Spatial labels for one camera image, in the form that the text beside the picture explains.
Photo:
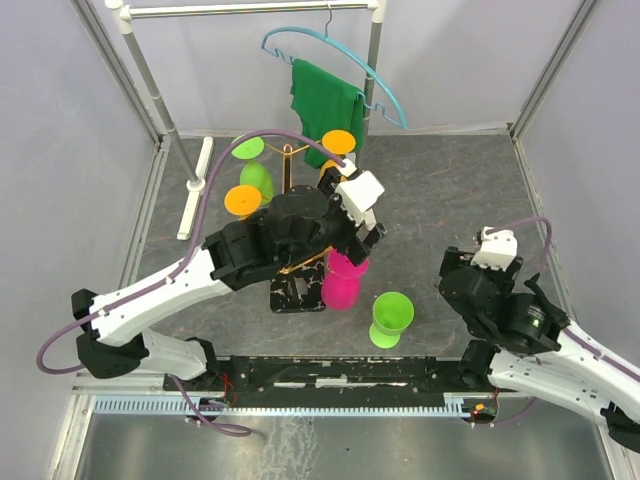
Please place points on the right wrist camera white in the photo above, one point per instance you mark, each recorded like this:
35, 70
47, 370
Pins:
497, 250

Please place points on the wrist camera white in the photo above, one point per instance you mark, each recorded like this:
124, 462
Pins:
497, 250
359, 193

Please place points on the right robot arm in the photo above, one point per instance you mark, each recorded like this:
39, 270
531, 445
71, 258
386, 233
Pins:
521, 342

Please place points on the pink wine glass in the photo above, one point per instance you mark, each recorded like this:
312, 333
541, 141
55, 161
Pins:
342, 282

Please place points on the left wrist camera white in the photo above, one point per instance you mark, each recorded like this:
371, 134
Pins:
359, 193

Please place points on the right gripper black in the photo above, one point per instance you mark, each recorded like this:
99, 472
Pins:
503, 280

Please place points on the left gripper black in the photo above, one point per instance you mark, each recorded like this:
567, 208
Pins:
352, 246

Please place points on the light blue cable duct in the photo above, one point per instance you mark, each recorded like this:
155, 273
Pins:
177, 405

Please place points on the gold wine glass rack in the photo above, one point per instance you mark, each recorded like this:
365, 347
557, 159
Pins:
298, 290

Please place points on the lime green wine glass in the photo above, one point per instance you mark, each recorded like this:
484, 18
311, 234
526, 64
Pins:
252, 152

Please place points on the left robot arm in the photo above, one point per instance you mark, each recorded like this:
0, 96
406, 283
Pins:
296, 226

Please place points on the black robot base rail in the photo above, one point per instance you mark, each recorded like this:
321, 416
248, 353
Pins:
336, 382

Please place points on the green cloth on hanger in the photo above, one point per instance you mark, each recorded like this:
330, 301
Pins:
325, 102

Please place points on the orange wine glass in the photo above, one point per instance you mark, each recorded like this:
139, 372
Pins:
243, 200
342, 144

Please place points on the silver white clothes rail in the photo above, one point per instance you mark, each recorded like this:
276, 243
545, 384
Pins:
124, 15

